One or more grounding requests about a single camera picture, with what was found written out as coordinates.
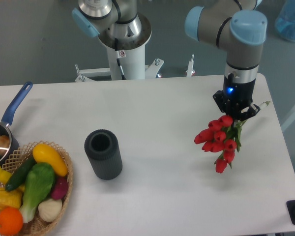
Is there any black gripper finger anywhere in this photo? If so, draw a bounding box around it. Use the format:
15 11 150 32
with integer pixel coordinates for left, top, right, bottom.
213 90 230 115
238 104 260 121

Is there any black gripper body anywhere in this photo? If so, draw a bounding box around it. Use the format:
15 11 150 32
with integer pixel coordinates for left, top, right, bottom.
222 73 255 116

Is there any red tulip bouquet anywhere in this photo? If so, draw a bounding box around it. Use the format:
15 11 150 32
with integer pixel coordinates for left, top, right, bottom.
193 100 271 174

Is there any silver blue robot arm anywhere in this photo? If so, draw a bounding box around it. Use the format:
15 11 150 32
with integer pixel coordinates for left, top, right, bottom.
72 0 267 121

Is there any blue transparent plastic bag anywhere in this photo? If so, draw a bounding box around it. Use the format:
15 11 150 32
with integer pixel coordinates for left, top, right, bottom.
275 0 295 42

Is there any dark grey ribbed vase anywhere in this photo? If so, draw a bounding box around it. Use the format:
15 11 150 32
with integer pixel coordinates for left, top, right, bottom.
84 129 123 180

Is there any purple red onion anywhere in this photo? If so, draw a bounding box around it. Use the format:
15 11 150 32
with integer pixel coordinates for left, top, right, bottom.
50 177 69 200

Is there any yellow squash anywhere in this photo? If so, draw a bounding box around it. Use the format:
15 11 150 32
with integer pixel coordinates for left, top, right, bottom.
32 143 68 177

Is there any green bok choy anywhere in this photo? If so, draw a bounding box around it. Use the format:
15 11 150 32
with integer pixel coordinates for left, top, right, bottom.
19 162 55 224

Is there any white garlic bulb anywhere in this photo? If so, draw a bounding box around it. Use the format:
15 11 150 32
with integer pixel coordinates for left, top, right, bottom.
38 198 62 222

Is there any green cucumber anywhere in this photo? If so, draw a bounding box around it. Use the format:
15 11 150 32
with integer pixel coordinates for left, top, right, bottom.
5 156 36 191

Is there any woven wicker basket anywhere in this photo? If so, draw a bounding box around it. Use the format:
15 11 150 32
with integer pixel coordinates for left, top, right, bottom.
0 141 73 236

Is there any brown bread roll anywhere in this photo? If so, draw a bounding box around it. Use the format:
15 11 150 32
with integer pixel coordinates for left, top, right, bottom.
0 135 10 156

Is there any yellow banana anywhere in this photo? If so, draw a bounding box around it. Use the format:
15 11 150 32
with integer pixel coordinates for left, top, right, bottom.
0 166 12 185

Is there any yellow bell pepper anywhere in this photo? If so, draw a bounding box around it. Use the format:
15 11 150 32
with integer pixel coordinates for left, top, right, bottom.
0 187 23 211

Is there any orange fruit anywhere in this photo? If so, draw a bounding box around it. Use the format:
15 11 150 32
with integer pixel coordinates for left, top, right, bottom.
0 207 23 236

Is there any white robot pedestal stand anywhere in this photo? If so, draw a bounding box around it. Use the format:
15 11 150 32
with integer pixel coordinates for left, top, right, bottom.
74 13 197 83

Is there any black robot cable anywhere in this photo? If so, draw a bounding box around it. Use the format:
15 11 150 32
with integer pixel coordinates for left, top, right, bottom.
114 38 126 81

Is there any blue handled saucepan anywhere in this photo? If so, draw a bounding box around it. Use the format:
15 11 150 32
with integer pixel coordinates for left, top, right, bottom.
0 82 33 166

